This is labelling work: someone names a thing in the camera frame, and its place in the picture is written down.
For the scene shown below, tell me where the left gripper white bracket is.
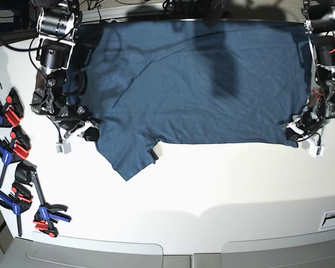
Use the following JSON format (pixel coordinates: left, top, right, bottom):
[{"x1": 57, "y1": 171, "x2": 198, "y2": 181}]
[{"x1": 279, "y1": 113, "x2": 324, "y2": 157}]

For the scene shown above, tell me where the blue T-shirt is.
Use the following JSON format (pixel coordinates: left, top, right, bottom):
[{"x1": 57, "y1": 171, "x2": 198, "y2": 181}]
[{"x1": 64, "y1": 21, "x2": 312, "y2": 180}]

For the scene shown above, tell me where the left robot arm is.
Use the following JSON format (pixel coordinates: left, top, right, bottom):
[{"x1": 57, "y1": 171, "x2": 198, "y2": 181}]
[{"x1": 284, "y1": 1, "x2": 335, "y2": 157}]

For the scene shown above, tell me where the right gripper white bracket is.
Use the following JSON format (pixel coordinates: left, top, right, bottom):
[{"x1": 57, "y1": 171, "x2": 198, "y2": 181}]
[{"x1": 56, "y1": 120, "x2": 99, "y2": 154}]

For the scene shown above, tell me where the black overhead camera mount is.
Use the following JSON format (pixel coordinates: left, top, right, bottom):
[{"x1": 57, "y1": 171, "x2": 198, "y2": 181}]
[{"x1": 202, "y1": 0, "x2": 228, "y2": 27}]

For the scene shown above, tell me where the blue red bar clamp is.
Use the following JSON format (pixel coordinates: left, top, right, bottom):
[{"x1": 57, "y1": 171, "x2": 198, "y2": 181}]
[
  {"x1": 0, "y1": 181, "x2": 33, "y2": 237},
  {"x1": 0, "y1": 126, "x2": 31, "y2": 188},
  {"x1": 15, "y1": 162, "x2": 71, "y2": 237},
  {"x1": 0, "y1": 88, "x2": 24, "y2": 128}
]

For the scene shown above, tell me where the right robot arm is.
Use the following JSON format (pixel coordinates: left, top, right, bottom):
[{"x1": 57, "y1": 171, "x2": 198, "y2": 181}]
[{"x1": 31, "y1": 1, "x2": 99, "y2": 154}]

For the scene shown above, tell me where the grey chair backrest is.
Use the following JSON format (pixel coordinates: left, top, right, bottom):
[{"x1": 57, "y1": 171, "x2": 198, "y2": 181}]
[
  {"x1": 221, "y1": 230, "x2": 335, "y2": 267},
  {"x1": 0, "y1": 238, "x2": 162, "y2": 267}
]

